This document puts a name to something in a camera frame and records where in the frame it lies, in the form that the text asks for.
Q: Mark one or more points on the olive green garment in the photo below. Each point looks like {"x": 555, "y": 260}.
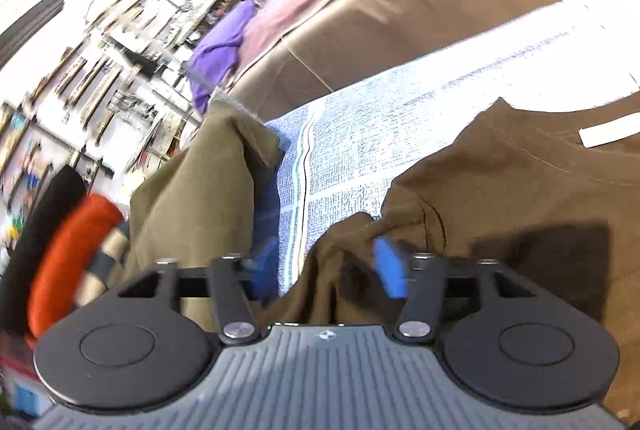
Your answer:
{"x": 201, "y": 204}

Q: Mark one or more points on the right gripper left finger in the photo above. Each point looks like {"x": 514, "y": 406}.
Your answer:
{"x": 237, "y": 283}

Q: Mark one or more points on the blue checked bed sheet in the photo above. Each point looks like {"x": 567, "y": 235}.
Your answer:
{"x": 342, "y": 151}

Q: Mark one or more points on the brown t-shirt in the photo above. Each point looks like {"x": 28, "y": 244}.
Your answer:
{"x": 515, "y": 186}

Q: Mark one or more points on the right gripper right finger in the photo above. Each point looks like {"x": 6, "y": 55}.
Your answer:
{"x": 419, "y": 280}

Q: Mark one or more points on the purple cloth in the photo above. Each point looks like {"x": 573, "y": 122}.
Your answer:
{"x": 217, "y": 53}

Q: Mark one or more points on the wooden wall shelves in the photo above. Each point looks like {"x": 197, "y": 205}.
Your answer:
{"x": 108, "y": 98}

